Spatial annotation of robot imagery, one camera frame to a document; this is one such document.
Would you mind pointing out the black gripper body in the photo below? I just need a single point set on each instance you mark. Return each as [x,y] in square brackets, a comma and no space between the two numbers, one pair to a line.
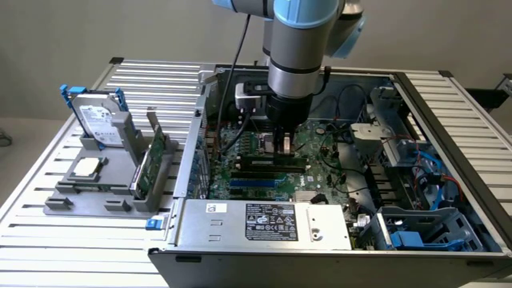
[288,111]

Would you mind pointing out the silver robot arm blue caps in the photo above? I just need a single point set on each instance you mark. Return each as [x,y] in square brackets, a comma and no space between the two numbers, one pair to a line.
[298,45]

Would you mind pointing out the CPU socket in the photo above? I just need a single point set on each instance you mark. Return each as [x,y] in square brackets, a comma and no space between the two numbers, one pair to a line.
[266,141]

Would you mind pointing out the black expansion slot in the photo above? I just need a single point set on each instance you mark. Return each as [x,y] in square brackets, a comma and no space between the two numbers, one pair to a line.
[256,175]

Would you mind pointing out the green motherboard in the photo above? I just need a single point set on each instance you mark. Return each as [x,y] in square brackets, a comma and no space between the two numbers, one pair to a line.
[316,180]

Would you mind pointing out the blue expansion slot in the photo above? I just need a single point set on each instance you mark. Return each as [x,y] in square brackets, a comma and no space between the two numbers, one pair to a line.
[254,182]

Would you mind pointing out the silver chipset heatsink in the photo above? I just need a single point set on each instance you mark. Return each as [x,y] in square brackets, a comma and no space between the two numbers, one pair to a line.
[307,197]

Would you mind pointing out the grey fan shroud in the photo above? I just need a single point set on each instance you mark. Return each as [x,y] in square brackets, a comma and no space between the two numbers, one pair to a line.
[372,136]

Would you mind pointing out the silver power supply unit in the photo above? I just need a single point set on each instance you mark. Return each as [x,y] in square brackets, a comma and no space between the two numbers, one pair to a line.
[262,223]

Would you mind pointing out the green graphics card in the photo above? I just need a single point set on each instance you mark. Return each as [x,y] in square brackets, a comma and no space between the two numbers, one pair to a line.
[152,162]

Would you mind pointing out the black table corner cap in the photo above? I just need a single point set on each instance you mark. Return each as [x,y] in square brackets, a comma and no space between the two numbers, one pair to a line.
[116,60]
[444,73]

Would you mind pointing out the blue case latch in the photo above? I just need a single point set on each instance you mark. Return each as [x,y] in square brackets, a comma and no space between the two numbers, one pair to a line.
[155,223]

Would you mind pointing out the open black PC case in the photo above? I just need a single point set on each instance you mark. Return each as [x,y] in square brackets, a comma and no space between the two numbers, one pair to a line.
[304,267]

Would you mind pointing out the blue disk bay latch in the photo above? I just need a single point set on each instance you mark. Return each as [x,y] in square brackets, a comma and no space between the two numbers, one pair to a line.
[406,240]

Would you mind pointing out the grey parts rack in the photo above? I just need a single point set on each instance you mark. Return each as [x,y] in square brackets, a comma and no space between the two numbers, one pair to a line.
[116,201]

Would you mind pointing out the hard disk in blue carrier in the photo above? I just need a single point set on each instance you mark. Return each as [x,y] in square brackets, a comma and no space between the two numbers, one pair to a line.
[96,120]

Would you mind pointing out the grey disk bay cage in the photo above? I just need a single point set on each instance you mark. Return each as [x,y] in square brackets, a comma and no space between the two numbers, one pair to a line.
[436,228]

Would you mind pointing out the silver CPU chip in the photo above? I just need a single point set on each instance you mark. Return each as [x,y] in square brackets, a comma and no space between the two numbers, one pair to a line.
[90,166]

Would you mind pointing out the white black wrist camera box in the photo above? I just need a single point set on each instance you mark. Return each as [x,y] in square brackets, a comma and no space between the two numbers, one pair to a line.
[248,94]

